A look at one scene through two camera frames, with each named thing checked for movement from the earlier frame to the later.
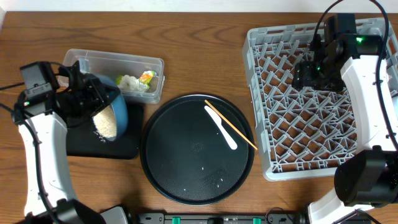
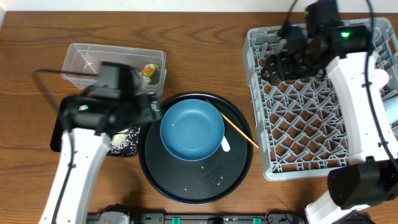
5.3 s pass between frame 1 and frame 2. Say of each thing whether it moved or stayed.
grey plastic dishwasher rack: stayed
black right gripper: moved
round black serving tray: stayed
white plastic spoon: moved
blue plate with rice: moved
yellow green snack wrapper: moved
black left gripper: moved
